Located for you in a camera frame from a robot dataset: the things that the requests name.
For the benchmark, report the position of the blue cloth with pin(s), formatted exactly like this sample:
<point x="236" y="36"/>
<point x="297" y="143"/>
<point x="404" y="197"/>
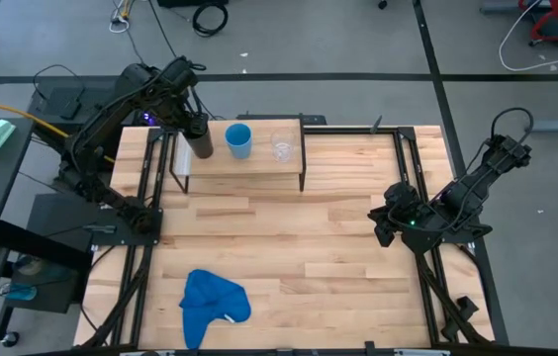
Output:
<point x="212" y="301"/>

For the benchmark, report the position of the small black device on tower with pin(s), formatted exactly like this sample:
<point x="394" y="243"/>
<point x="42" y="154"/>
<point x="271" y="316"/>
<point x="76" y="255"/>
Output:
<point x="71" y="110"/>

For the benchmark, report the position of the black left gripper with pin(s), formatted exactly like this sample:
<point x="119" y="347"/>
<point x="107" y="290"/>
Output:
<point x="182" y="94"/>

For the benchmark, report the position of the blue object under desk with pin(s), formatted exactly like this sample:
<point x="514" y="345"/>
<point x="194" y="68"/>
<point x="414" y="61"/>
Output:
<point x="18" y="292"/>

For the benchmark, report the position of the black computer tower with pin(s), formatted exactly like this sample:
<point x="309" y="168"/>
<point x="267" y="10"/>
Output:
<point x="51" y="99"/>

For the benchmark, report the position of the black caster wheel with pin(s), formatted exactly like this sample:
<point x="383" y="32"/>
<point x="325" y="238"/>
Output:
<point x="382" y="4"/>

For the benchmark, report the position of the blue plastic cup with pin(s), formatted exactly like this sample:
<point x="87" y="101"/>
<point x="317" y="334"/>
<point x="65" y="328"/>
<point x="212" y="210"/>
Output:
<point x="238" y="141"/>

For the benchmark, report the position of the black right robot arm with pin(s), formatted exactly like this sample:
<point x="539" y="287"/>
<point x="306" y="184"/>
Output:
<point x="477" y="183"/>

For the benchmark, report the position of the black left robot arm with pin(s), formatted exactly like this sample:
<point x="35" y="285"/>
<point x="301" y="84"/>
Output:
<point x="101" y="123"/>

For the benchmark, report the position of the tall black cup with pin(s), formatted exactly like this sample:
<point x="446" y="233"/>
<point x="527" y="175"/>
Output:
<point x="203" y="147"/>

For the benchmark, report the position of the black bracket on frame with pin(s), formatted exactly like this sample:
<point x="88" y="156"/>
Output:
<point x="463" y="314"/>

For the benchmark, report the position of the black aluminium table frame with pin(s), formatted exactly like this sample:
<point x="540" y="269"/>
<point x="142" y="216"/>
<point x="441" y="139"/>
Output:
<point x="125" y="238"/>

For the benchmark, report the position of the wooden shelf with black legs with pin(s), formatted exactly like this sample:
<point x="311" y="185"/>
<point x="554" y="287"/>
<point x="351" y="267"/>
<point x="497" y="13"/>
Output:
<point x="259" y="165"/>

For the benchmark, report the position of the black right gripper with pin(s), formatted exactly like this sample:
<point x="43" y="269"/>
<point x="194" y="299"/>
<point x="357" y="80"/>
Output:
<point x="397" y="207"/>

